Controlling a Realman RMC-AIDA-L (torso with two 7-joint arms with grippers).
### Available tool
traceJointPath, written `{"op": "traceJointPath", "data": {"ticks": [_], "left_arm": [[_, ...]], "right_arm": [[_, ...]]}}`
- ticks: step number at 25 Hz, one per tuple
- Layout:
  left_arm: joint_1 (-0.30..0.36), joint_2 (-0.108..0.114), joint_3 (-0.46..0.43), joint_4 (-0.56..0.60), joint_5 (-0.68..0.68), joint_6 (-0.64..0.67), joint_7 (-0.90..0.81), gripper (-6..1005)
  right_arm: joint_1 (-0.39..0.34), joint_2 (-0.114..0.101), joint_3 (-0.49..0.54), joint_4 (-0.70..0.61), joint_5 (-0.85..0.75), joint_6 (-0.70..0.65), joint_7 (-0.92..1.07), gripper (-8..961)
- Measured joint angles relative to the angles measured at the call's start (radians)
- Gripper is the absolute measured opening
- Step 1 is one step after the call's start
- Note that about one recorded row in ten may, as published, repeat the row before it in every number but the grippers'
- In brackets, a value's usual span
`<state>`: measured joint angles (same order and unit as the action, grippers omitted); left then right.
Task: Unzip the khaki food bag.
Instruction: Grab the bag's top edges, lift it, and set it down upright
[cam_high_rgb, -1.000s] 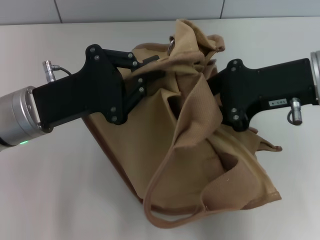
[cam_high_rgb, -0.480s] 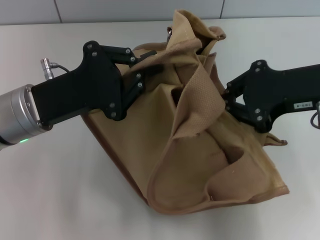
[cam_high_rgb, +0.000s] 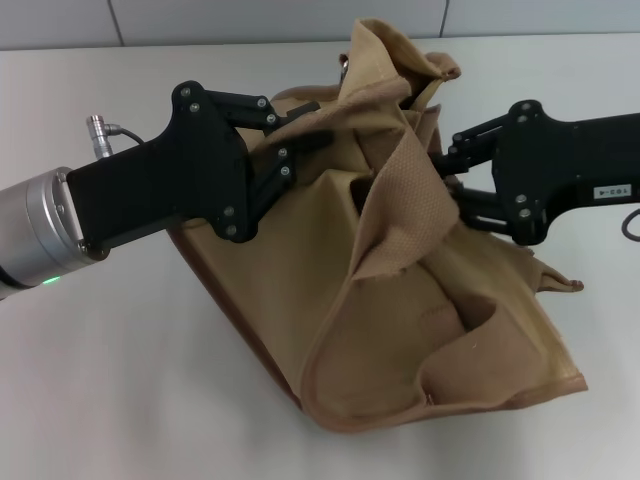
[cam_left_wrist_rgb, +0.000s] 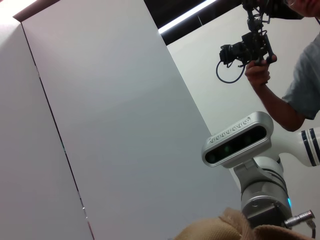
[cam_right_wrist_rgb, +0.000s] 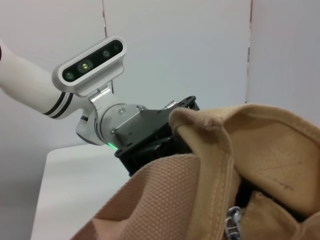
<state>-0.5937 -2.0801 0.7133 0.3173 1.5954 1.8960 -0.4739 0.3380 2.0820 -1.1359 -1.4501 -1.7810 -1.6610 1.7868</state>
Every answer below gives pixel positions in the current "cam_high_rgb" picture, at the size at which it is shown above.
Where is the khaki canvas food bag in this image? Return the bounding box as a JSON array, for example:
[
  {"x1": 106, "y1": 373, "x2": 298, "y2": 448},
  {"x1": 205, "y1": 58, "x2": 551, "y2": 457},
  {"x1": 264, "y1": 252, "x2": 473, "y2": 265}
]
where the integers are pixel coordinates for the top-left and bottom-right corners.
[{"x1": 167, "y1": 17, "x2": 589, "y2": 444}]

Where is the right gripper plug with cable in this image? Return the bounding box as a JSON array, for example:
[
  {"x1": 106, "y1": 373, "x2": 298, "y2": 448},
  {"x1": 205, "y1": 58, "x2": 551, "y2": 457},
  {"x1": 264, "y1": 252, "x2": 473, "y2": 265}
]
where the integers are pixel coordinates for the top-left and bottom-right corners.
[{"x1": 619, "y1": 209, "x2": 640, "y2": 242}]

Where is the left gripper plug with cable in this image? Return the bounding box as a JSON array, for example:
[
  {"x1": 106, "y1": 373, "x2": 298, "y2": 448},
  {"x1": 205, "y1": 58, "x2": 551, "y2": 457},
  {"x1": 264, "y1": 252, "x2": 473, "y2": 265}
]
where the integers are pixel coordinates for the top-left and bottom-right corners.
[{"x1": 85, "y1": 114, "x2": 146, "y2": 161}]

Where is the gripper plug with cable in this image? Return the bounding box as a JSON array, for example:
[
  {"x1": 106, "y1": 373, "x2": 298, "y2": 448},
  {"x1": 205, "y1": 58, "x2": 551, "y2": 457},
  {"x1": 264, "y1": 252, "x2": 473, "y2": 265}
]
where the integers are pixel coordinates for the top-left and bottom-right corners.
[
  {"x1": 85, "y1": 114, "x2": 146, "y2": 161},
  {"x1": 619, "y1": 209, "x2": 640, "y2": 242}
]

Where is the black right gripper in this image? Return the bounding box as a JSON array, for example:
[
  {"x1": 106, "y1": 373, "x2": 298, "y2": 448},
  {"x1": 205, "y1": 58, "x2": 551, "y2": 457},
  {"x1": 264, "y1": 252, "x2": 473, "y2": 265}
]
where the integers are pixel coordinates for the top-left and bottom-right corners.
[{"x1": 432, "y1": 99, "x2": 640, "y2": 246}]

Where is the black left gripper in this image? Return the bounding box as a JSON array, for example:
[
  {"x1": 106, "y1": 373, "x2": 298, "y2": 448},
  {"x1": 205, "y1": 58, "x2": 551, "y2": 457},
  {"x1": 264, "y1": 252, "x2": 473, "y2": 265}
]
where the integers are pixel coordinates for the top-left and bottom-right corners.
[{"x1": 66, "y1": 79, "x2": 335, "y2": 251}]

